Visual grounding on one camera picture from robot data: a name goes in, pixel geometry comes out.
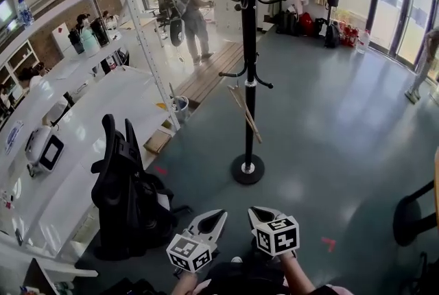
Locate grey plastic bucket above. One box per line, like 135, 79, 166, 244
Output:
169, 95, 190, 123

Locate mint green thermos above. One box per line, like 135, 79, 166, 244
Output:
80, 20, 101, 58

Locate person's left forearm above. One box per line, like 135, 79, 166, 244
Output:
170, 271, 200, 295

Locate brown cardboard box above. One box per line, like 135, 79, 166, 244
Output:
143, 128, 173, 154

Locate black metal coat rack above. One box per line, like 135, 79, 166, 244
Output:
209, 0, 299, 185

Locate black office chair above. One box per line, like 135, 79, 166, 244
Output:
90, 113, 191, 261

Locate wooden clothes hanger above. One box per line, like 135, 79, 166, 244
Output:
227, 83, 263, 145

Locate white device with screen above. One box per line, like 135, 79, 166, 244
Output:
25, 125, 66, 178

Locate black bottle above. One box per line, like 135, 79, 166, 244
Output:
67, 28, 85, 55

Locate red fire extinguishers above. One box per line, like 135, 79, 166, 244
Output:
338, 23, 360, 47

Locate black backpack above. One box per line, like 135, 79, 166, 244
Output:
323, 22, 341, 49

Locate black swivel chair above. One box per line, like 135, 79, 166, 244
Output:
156, 0, 173, 33

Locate person's right forearm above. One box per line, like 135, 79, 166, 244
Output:
276, 250, 317, 295

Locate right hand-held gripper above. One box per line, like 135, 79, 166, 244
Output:
248, 206, 300, 258

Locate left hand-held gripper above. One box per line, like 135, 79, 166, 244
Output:
166, 209, 228, 274

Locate person's black trousers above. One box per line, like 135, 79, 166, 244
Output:
200, 250, 292, 295

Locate white metal shelving unit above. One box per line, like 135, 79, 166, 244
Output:
0, 0, 182, 279

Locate wooden slat platform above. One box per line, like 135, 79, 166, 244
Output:
174, 41, 246, 110

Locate large clear water jug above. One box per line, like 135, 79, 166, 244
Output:
356, 29, 372, 55

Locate red bag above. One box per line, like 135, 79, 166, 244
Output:
298, 12, 315, 37

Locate black bag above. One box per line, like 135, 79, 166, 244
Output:
275, 10, 300, 37

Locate clear water bottle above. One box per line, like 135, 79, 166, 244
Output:
16, 0, 35, 29

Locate black round stool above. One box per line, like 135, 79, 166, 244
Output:
392, 179, 439, 247

